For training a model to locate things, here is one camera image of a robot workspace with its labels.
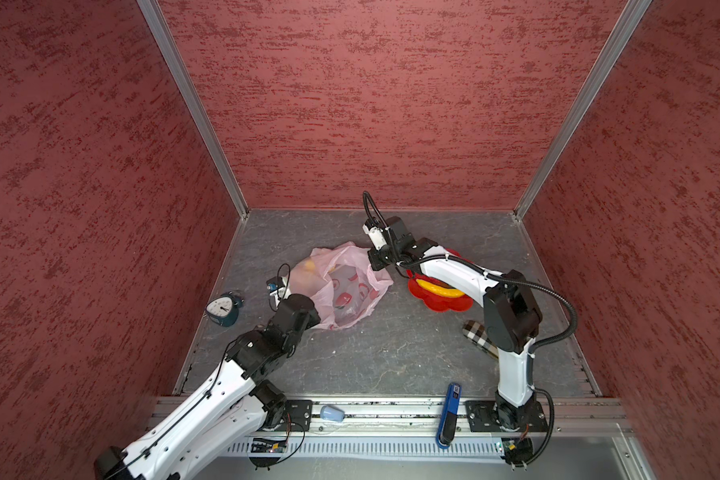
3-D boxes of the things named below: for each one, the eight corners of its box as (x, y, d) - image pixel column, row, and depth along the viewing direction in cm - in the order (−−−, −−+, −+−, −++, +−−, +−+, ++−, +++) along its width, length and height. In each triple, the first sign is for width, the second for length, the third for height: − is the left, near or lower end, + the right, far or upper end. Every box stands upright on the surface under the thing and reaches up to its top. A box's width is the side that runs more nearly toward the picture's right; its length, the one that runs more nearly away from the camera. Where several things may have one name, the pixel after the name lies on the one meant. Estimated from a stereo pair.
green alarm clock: (206, 326, 91) (199, 320, 87) (217, 297, 97) (211, 290, 94) (237, 327, 91) (231, 320, 87) (246, 297, 98) (241, 290, 94)
